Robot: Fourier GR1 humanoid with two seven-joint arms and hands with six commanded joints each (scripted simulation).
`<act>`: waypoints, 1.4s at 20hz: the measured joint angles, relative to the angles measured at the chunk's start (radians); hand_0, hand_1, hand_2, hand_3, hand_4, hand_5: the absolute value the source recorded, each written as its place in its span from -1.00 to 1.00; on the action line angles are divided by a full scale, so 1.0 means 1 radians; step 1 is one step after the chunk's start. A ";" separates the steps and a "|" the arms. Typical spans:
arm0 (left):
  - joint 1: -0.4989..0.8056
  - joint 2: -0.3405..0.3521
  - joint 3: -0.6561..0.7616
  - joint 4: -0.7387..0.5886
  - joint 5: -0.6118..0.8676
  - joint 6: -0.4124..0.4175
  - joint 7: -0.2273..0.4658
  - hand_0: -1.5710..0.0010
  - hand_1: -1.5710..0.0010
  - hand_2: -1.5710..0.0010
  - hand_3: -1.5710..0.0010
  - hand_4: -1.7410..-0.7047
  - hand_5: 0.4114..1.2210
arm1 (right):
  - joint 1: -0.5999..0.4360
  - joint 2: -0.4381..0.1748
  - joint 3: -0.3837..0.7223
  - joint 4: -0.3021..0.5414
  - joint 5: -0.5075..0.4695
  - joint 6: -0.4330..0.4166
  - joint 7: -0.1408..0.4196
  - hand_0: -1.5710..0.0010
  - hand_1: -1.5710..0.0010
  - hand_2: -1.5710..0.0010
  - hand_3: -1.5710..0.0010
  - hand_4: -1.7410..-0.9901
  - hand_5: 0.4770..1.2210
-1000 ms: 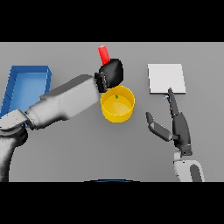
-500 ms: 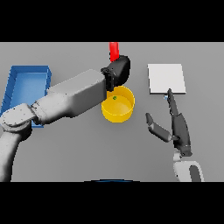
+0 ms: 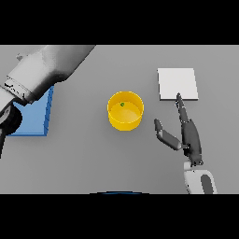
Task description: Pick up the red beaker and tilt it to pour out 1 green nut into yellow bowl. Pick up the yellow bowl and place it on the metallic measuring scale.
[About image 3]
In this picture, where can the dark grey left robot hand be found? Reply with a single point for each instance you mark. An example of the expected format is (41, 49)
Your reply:
(11, 119)

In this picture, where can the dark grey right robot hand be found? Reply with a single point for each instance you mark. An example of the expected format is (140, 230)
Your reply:
(191, 137)

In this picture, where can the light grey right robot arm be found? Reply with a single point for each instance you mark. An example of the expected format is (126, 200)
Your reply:
(193, 180)

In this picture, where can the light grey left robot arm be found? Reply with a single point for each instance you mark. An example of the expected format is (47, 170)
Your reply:
(46, 68)

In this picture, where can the pale square measuring scale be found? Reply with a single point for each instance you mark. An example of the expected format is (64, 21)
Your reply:
(177, 83)

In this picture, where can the yellow bowl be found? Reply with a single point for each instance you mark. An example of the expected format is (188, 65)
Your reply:
(125, 119)

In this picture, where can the green nut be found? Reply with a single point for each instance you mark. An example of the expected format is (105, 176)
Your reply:
(122, 104)

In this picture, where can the blue tray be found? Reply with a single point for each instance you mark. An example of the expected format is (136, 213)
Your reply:
(32, 118)

